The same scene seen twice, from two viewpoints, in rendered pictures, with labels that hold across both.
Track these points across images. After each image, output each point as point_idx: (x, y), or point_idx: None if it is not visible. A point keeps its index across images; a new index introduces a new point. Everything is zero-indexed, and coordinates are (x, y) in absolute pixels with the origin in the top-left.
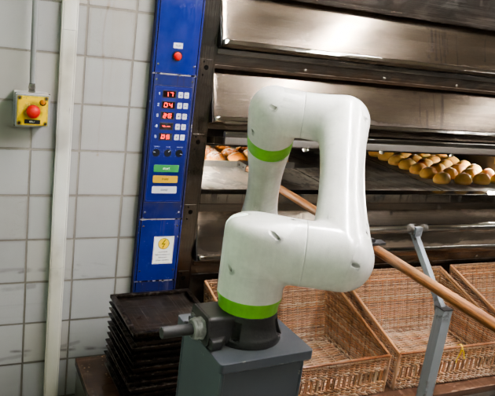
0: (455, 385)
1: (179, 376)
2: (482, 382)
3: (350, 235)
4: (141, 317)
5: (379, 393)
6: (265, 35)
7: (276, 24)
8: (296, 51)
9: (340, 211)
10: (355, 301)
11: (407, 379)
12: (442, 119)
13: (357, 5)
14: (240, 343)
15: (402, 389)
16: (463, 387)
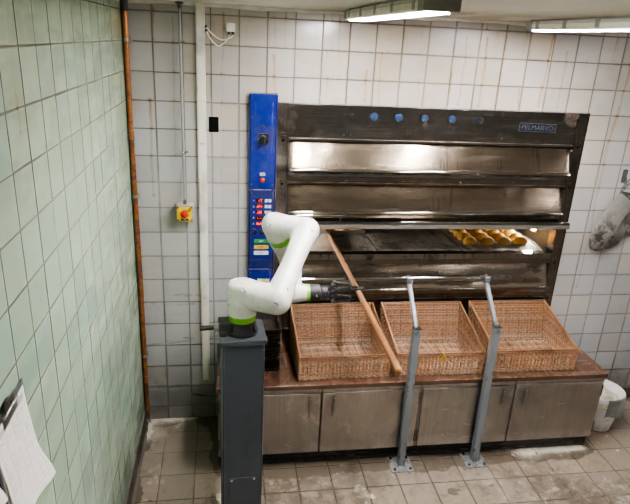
0: (440, 377)
1: (220, 349)
2: (461, 377)
3: (275, 290)
4: None
5: (385, 377)
6: (316, 163)
7: (324, 156)
8: (335, 171)
9: (277, 279)
10: (393, 321)
11: (405, 370)
12: (451, 204)
13: (379, 139)
14: (233, 335)
15: (402, 376)
16: (445, 379)
